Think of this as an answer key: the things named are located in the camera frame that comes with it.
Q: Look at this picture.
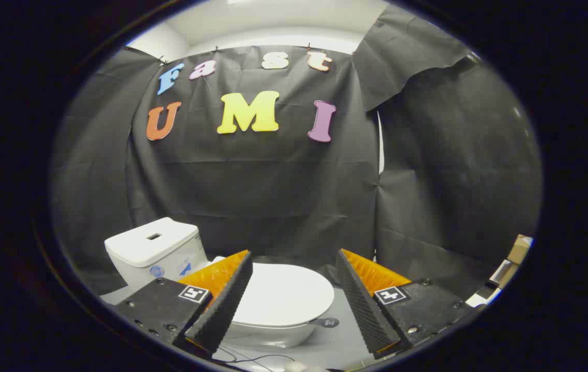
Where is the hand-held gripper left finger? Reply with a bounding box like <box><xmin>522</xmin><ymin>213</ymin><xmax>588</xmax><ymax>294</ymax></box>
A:
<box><xmin>110</xmin><ymin>250</ymin><xmax>254</xmax><ymax>357</ymax></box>

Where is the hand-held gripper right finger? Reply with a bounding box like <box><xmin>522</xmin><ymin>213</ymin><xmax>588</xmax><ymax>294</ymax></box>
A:
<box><xmin>335</xmin><ymin>249</ymin><xmax>486</xmax><ymax>361</ymax></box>

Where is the white toilet lid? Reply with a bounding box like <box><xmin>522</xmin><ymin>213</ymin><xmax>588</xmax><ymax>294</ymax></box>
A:
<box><xmin>211</xmin><ymin>256</ymin><xmax>340</xmax><ymax>329</ymax></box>

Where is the white ceramic toilet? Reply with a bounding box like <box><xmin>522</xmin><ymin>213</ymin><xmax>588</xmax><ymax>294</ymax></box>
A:
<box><xmin>104</xmin><ymin>217</ymin><xmax>326</xmax><ymax>350</ymax></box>

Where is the black backdrop cloth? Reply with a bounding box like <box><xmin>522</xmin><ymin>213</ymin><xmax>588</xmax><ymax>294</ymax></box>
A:
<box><xmin>51</xmin><ymin>4</ymin><xmax>543</xmax><ymax>301</ymax></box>

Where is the brown cardboard box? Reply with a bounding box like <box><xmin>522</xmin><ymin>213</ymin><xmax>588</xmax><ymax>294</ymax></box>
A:
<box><xmin>506</xmin><ymin>235</ymin><xmax>533</xmax><ymax>265</ymax></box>

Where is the thin black cable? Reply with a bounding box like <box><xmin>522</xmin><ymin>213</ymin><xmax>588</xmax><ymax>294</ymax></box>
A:
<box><xmin>214</xmin><ymin>345</ymin><xmax>296</xmax><ymax>368</ymax></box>

